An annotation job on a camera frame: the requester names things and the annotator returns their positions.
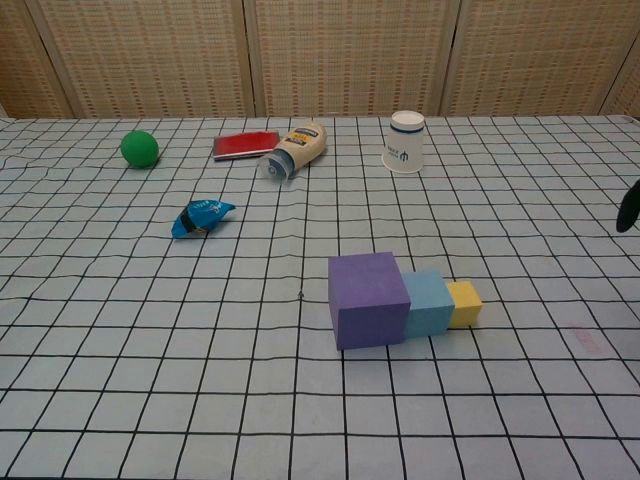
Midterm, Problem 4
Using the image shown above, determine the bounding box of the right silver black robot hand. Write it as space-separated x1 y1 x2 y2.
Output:
615 175 640 234

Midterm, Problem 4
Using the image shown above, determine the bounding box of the small yellow foam cube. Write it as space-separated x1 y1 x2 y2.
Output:
444 280 484 330

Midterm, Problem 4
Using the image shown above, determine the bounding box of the light blue foam cube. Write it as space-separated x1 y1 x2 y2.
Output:
402 269 457 340

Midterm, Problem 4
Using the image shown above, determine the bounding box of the upturned white paper cup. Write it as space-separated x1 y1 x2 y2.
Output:
381 110 427 174

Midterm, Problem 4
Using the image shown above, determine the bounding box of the large purple foam cube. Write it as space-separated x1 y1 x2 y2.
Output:
328 252 412 351

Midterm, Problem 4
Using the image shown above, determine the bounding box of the mayonnaise squeeze bottle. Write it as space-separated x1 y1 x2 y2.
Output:
257 120 328 184

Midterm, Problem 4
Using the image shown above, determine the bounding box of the beige woven folding screen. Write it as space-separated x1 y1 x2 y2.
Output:
0 0 640 120

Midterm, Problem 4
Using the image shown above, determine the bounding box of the red flat box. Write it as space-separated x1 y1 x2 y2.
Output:
212 130 280 163

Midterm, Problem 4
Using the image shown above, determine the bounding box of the blue snack wrapper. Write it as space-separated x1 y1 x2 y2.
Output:
171 199 237 240

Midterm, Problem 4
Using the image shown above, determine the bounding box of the green ball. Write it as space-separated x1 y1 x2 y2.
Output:
119 130 160 168

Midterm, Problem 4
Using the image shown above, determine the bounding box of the light blue checkered tablecloth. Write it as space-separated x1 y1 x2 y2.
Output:
0 115 640 480

